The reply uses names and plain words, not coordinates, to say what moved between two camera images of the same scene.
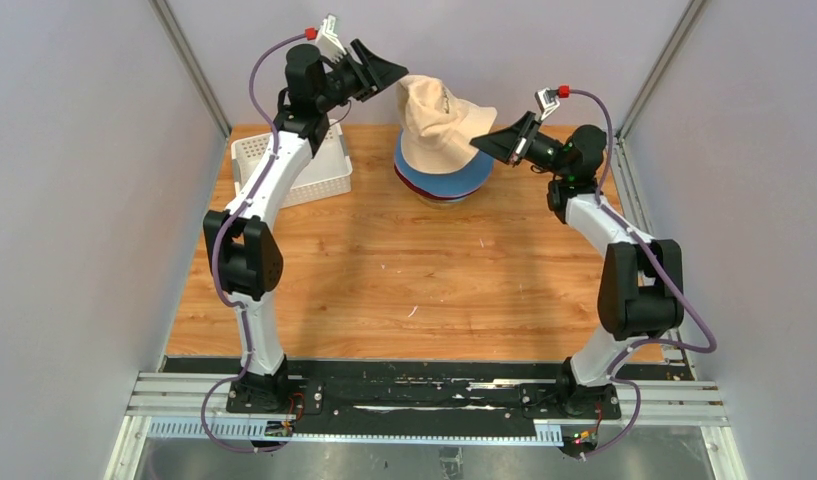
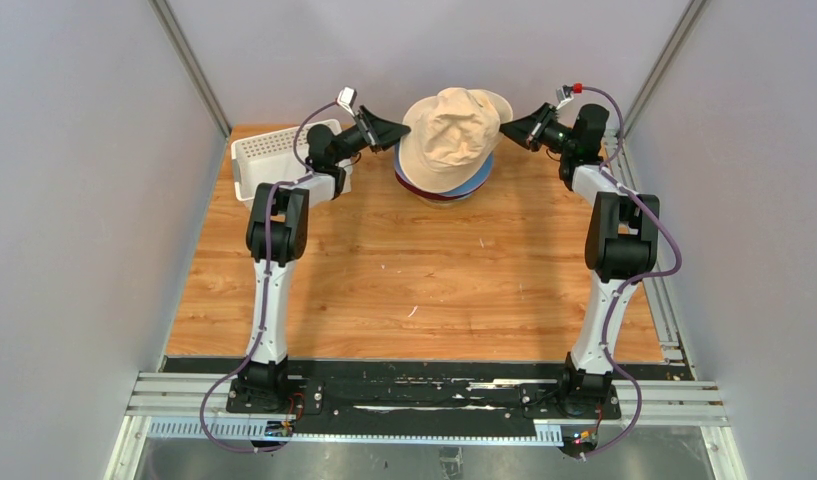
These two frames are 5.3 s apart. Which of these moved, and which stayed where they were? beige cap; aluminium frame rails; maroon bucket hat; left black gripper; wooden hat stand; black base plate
Moved: beige cap; left black gripper
Stayed: black base plate; maroon bucket hat; wooden hat stand; aluminium frame rails
